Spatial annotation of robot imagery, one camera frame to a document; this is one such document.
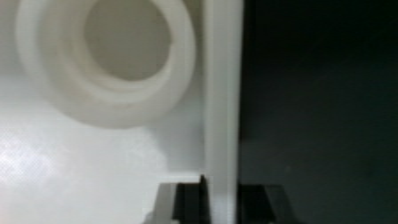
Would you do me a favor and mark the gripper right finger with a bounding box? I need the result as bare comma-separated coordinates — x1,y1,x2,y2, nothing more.
239,184,292,224

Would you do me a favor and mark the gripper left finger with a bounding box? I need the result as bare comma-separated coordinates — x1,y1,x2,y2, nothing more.
145,176,210,224

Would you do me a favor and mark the white square tabletop part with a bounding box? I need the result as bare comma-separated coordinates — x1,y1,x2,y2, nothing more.
0,0,244,224

